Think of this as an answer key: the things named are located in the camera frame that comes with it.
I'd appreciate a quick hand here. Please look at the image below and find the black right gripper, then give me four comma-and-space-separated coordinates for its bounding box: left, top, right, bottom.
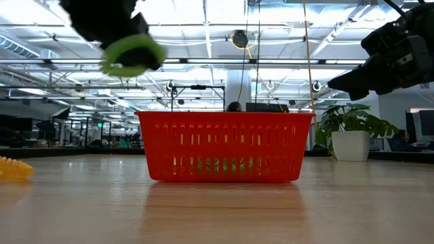
327, 3, 434, 102

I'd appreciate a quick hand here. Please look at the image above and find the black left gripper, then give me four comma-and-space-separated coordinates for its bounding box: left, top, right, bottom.
59, 0, 163, 71

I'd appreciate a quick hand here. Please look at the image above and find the green spring coil keychain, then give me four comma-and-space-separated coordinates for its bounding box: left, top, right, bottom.
100, 33, 167, 77
189, 157, 259, 174

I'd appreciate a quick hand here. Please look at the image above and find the yellow spring coil keychain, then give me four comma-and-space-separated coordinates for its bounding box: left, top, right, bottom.
0, 155, 35, 180

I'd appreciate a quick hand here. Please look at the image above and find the green artificial plant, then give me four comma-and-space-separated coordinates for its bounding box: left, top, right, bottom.
314, 102, 400, 163

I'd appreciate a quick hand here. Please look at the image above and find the black rig stand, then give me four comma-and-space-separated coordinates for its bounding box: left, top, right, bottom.
170, 84, 226, 113

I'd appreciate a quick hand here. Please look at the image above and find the person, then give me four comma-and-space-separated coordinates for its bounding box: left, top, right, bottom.
226, 100, 243, 113
389, 129, 423, 153

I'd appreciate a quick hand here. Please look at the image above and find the black computer monitor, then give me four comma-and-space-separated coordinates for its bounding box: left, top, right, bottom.
245, 102, 290, 113
406, 108, 434, 138

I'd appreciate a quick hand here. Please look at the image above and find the red plastic basket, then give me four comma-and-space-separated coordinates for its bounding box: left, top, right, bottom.
134, 110, 316, 184

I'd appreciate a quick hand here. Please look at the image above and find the yellow hanging cable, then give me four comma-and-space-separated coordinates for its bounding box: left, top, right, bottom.
301, 0, 319, 133

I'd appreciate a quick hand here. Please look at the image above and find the black ceiling cable reel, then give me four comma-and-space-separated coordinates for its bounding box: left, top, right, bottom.
231, 29, 250, 49

